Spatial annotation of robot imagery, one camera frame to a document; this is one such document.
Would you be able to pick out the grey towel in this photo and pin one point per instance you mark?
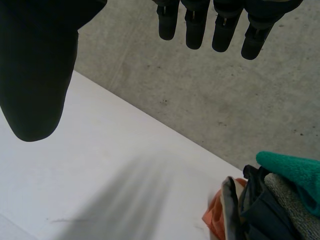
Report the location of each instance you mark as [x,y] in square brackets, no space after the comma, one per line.
[290,200]

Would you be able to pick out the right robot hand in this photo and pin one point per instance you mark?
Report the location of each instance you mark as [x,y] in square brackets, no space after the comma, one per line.
[35,75]

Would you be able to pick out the coral towel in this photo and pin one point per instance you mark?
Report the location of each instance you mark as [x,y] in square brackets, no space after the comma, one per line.
[215,215]

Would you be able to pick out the dark blue cloth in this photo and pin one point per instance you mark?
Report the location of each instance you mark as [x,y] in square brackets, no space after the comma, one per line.
[262,212]

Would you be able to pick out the beige shorts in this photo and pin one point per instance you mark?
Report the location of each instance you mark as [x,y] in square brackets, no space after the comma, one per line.
[231,207]

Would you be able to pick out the teal towel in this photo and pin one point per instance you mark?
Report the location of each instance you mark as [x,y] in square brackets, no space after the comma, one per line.
[292,172]

